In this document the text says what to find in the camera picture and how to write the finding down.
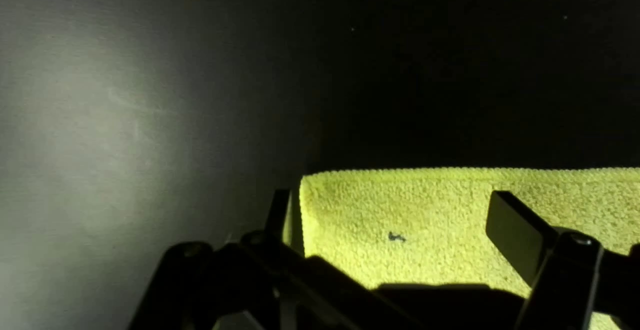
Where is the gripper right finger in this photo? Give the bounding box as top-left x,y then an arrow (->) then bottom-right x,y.
485,190 -> 640,330

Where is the yellow towel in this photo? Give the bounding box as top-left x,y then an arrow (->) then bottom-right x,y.
283,167 -> 640,330

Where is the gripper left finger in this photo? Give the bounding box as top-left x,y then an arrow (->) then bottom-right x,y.
127,188 -> 416,330

